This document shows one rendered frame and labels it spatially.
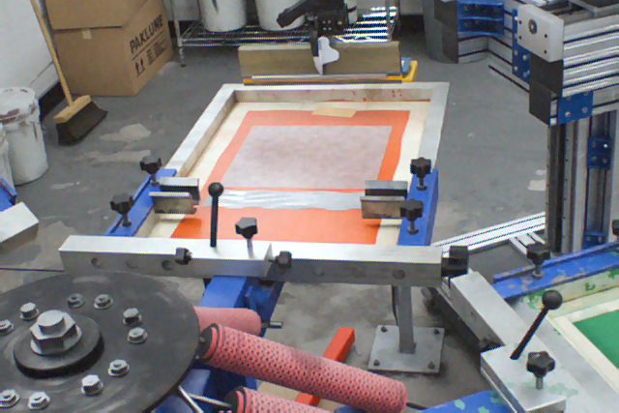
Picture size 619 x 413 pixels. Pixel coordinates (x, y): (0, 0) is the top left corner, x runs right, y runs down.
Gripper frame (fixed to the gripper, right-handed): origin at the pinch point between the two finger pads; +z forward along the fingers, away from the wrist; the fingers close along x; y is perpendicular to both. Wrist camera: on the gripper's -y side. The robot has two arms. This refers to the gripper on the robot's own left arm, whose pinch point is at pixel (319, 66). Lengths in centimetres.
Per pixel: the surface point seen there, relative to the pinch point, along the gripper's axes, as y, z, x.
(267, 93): -17.0, 11.5, 10.8
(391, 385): 30, 2, -106
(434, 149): 28.2, 10.8, -21.8
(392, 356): 7, 109, 27
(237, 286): 2, 6, -81
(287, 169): -3.7, 14.0, -25.3
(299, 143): -3.8, 14.0, -12.6
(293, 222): 2.5, 14.1, -47.2
